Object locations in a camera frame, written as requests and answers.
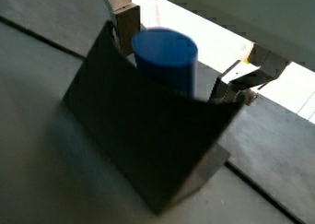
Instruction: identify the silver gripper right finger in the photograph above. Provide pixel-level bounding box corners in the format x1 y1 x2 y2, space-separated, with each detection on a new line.
210 43 291 105

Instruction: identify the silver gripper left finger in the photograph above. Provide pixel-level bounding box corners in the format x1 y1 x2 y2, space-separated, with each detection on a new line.
103 0 140 55

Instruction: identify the blue oval cylinder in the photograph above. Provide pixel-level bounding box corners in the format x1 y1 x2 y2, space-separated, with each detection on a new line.
132 28 198 98

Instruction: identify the dark grey cradle fixture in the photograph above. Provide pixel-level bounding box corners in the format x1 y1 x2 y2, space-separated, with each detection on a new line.
64 22 244 213

